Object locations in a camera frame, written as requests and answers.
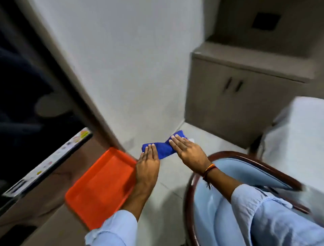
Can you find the person's left hand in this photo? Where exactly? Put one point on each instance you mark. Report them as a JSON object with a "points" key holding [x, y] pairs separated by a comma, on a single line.
{"points": [[148, 168]]}

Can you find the person's right hand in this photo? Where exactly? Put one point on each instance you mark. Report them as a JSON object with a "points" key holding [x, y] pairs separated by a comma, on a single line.
{"points": [[191, 154]]}

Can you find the person's right middle finger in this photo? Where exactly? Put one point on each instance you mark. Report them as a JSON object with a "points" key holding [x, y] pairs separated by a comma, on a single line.
{"points": [[178, 142]]}

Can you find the person's left fingers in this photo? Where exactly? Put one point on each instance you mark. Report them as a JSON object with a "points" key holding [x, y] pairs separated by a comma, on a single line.
{"points": [[151, 152]]}

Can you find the person's right little finger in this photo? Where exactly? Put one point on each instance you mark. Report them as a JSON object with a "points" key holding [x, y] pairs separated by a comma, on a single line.
{"points": [[189, 142]]}

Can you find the blue cloth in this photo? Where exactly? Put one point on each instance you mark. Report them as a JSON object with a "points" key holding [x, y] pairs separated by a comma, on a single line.
{"points": [[162, 149]]}

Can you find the person's right forearm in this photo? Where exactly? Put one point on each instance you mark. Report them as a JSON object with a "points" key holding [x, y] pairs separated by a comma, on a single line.
{"points": [[253, 210]]}

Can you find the person's left forearm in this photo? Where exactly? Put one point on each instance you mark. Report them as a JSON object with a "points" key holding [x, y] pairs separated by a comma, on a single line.
{"points": [[131, 202]]}

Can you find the orange plastic tray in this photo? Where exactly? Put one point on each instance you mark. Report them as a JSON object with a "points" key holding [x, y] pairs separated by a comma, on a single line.
{"points": [[101, 187]]}

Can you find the grey two-door cabinet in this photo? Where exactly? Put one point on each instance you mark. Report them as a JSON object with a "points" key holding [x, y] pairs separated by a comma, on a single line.
{"points": [[240, 101]]}

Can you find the wooden chair with blue cushion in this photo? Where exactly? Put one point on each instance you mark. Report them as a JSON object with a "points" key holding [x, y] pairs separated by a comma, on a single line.
{"points": [[215, 210]]}

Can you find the white strip with stickers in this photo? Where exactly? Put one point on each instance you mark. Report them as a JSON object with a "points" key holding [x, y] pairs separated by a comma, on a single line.
{"points": [[48, 163]]}

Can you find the white covered furniture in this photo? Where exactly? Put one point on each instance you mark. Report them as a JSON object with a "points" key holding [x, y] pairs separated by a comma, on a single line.
{"points": [[296, 142]]}

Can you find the black square wall panel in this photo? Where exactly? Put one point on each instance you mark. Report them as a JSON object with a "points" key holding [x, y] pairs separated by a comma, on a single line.
{"points": [[266, 21]]}

